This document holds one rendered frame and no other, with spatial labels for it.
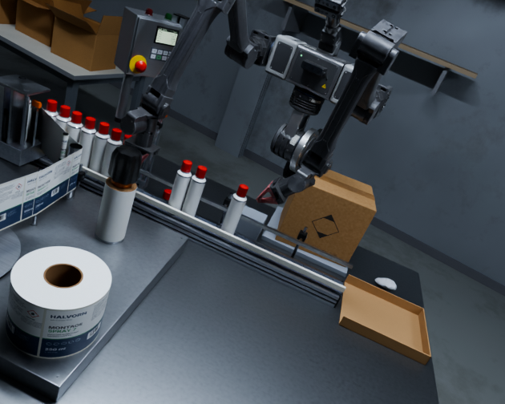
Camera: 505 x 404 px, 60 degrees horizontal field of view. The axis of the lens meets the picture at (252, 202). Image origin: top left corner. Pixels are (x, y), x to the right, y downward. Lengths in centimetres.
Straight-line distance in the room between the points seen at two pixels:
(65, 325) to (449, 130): 362
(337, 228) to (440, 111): 259
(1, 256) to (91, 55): 211
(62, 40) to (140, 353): 253
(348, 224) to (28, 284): 111
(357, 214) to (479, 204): 271
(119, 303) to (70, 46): 236
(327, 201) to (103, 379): 96
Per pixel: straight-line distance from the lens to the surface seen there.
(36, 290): 99
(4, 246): 131
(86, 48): 321
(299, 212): 165
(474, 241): 439
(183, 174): 150
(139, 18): 149
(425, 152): 418
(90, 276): 103
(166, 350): 118
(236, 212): 149
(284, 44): 181
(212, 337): 125
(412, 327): 170
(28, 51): 334
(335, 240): 170
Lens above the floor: 171
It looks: 27 degrees down
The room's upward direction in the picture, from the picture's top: 22 degrees clockwise
